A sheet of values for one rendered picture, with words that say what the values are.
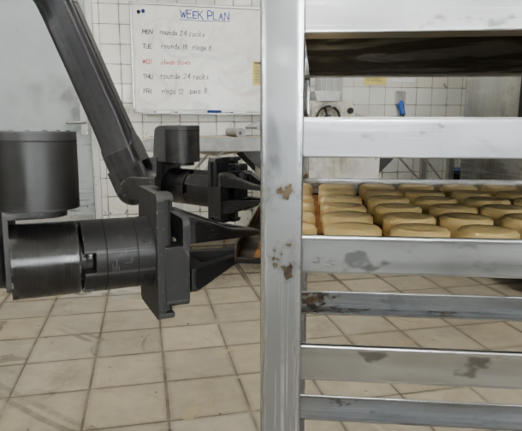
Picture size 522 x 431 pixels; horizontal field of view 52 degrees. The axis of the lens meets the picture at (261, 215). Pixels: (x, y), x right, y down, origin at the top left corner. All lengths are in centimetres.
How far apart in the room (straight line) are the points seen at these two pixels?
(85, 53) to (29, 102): 371
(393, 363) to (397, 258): 9
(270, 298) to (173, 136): 50
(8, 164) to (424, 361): 34
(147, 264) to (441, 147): 24
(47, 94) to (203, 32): 132
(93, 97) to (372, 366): 62
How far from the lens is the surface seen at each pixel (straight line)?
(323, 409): 95
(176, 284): 43
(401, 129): 41
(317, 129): 41
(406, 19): 42
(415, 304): 89
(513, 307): 93
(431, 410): 97
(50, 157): 41
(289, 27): 38
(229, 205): 79
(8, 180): 42
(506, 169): 374
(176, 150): 85
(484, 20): 43
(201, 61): 454
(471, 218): 55
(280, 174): 38
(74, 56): 91
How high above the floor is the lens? 106
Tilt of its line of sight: 10 degrees down
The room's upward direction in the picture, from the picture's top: straight up
